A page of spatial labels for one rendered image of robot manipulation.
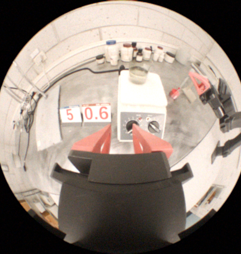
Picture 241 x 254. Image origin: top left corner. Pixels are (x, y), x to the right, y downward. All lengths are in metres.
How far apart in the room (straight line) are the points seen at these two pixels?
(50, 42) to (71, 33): 0.12
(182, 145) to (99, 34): 0.67
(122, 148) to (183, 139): 0.23
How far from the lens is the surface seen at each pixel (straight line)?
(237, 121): 0.41
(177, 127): 0.33
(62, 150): 0.33
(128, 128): 0.20
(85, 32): 0.54
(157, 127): 0.21
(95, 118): 0.27
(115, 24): 0.57
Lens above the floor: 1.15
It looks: 77 degrees down
